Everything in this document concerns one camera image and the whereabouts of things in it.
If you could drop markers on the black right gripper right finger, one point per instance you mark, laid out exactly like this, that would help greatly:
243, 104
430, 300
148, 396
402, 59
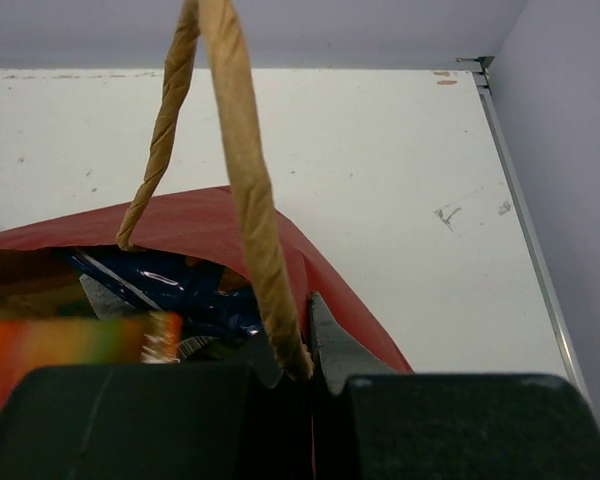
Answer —
373, 422

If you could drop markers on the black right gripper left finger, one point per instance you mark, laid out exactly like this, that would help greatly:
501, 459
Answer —
236, 418

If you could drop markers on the dark blue snack bag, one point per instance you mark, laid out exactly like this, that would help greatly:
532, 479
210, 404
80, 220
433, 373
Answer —
216, 318

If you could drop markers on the orange snack packet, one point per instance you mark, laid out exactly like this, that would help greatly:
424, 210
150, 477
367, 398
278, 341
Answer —
27, 344

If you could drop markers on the red paper bag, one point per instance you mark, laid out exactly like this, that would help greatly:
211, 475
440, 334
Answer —
236, 226

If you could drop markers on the aluminium right table rail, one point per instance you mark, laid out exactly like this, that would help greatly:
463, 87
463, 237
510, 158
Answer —
477, 67

